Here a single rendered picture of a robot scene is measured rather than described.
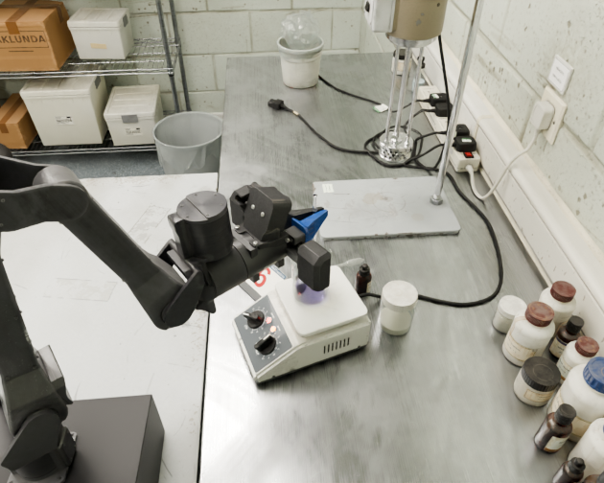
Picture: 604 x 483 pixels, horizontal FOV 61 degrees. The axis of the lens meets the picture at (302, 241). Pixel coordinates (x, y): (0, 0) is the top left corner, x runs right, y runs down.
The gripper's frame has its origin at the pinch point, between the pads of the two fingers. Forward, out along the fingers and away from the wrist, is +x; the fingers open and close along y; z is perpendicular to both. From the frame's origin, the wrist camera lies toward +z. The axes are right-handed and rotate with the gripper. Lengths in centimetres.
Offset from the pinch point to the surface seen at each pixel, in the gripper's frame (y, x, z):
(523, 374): -29.4, 17.7, -21.0
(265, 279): 13.8, 1.9, -23.8
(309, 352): -5.2, -3.9, -21.3
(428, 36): 10.4, 35.7, 13.7
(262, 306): 6.4, -4.2, -20.2
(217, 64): 209, 115, -77
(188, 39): 217, 103, -62
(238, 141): 60, 29, -26
